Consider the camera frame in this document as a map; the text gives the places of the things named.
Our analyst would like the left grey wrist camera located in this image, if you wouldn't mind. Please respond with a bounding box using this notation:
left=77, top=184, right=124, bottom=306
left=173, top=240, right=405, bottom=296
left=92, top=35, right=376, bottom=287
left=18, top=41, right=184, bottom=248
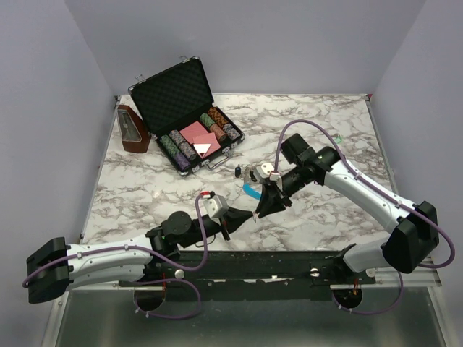
left=204, top=194, right=229, bottom=220

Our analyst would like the brown wooden metronome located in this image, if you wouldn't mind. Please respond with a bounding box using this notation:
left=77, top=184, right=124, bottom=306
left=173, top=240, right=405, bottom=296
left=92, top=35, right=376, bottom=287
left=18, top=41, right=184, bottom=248
left=117, top=105, right=150, bottom=154

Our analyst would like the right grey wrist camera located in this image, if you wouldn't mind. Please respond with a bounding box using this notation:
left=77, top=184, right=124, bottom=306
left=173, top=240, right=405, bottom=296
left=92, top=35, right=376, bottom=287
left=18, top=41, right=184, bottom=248
left=253, top=163, right=281, bottom=184

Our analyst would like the blue silver carabiner keyring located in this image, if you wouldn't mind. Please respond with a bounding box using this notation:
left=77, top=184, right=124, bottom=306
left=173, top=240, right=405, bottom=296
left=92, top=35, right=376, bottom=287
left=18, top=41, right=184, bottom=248
left=241, top=165, right=261, bottom=200

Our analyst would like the black poker chip case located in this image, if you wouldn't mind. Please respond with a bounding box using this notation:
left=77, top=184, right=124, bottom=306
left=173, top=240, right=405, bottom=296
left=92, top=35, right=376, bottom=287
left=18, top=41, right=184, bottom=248
left=128, top=56, right=245, bottom=176

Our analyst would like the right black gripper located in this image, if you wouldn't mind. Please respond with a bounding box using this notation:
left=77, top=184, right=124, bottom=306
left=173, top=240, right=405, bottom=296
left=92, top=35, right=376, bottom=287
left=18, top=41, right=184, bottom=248
left=255, top=164, right=309, bottom=219

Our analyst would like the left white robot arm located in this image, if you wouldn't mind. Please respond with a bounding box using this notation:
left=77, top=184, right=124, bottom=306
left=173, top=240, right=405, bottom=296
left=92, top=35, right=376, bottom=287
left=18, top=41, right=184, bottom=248
left=22, top=207, right=254, bottom=304

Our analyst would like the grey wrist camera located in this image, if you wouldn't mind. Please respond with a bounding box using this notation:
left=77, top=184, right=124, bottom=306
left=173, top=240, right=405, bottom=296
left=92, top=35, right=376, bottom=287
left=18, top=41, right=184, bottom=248
left=253, top=163, right=281, bottom=184
left=204, top=194, right=229, bottom=220

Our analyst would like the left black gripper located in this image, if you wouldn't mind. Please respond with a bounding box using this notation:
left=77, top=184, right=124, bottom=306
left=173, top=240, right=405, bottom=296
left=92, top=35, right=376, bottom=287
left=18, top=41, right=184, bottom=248
left=180, top=205, right=253, bottom=249

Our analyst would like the black key fob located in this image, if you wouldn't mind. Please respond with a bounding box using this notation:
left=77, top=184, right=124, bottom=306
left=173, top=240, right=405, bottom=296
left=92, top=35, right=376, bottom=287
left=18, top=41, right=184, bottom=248
left=234, top=166, right=242, bottom=178

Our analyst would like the white dealer button card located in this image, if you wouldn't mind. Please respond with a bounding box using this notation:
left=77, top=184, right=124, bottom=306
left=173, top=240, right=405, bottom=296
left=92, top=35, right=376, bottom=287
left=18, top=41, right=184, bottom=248
left=193, top=143, right=211, bottom=158

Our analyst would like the red playing card deck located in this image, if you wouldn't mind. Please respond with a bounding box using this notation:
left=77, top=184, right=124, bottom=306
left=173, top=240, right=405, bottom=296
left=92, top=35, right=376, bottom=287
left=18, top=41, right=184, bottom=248
left=179, top=121, right=221, bottom=158

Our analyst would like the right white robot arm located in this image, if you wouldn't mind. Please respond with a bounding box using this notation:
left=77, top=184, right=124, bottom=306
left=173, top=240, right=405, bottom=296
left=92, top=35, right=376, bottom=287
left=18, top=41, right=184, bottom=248
left=254, top=134, right=439, bottom=283

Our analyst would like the black mounting rail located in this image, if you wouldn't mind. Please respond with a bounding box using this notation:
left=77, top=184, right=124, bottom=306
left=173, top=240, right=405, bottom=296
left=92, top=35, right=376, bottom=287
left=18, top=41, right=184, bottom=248
left=119, top=249, right=377, bottom=301

